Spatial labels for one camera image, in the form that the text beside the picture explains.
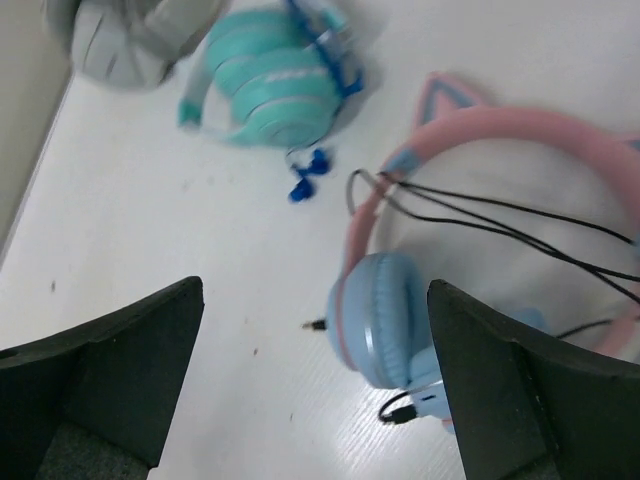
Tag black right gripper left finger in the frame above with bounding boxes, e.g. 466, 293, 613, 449
1, 276, 204, 479

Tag pink blue cat-ear headphones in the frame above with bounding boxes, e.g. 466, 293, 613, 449
324, 71, 640, 435

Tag black headphone audio cable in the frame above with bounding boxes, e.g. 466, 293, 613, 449
301, 169, 640, 426

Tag white grey headphones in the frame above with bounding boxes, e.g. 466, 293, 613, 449
41, 0, 228, 91

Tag teal wrapped headphones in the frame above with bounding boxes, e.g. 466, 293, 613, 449
177, 0, 365, 205

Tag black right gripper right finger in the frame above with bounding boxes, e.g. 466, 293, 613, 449
427, 280, 639, 479

